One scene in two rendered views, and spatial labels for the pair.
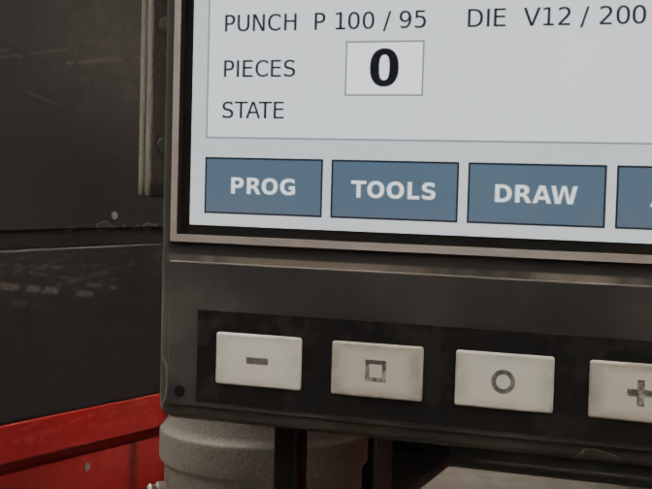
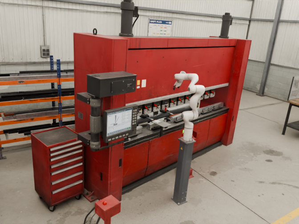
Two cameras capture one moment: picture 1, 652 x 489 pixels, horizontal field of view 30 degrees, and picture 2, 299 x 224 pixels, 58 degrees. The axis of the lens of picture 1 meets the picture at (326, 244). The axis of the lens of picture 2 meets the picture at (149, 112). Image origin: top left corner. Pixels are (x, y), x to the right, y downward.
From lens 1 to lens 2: 276 cm
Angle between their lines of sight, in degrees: 67
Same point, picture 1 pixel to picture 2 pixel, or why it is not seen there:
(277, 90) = (110, 130)
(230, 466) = (98, 143)
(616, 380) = (119, 136)
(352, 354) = (112, 138)
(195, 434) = (96, 143)
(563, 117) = (118, 129)
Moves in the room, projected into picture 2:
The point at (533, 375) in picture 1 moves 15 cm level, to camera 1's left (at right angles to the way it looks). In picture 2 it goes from (117, 137) to (110, 142)
